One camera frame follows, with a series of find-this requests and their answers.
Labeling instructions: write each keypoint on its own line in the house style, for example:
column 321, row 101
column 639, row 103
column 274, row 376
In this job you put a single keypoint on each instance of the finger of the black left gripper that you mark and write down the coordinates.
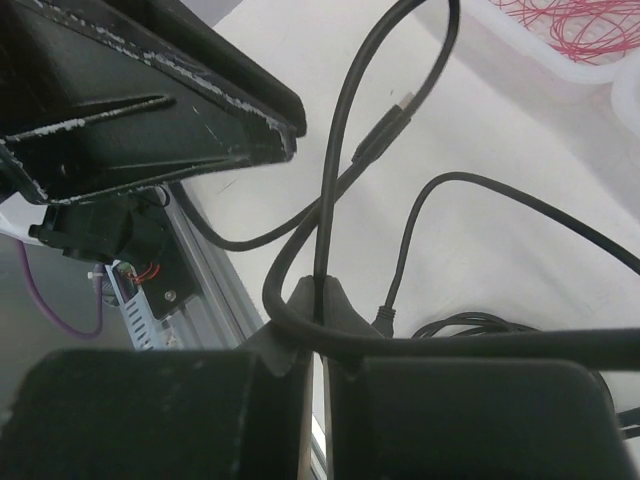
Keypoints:
column 101, row 98

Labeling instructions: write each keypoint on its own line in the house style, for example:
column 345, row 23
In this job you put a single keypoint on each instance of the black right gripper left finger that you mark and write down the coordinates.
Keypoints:
column 241, row 413

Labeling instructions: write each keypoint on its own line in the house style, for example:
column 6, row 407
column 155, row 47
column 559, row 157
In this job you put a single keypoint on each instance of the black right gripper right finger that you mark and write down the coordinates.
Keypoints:
column 506, row 406

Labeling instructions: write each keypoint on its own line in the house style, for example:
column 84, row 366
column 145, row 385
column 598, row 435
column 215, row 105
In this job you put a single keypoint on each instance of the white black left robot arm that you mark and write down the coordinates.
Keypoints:
column 125, row 227

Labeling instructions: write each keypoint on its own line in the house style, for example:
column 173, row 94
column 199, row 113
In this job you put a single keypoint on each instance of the right white perforated basket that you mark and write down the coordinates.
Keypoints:
column 625, row 95

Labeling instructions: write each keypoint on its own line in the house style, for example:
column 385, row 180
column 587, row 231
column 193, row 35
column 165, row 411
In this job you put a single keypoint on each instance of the white perforated basket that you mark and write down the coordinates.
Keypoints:
column 562, row 78
column 625, row 95

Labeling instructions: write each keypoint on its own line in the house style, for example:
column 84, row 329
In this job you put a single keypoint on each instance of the middle white perforated basket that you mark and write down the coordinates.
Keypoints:
column 562, row 78

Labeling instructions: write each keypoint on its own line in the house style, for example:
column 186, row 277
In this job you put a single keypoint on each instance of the aluminium frame rail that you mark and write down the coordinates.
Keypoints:
column 221, row 313

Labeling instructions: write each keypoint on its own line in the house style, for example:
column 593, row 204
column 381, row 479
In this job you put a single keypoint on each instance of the white slotted cable duct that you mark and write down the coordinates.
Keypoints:
column 142, row 327

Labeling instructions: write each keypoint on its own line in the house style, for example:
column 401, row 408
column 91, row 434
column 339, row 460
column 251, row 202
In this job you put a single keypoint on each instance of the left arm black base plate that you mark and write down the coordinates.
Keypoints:
column 170, row 282

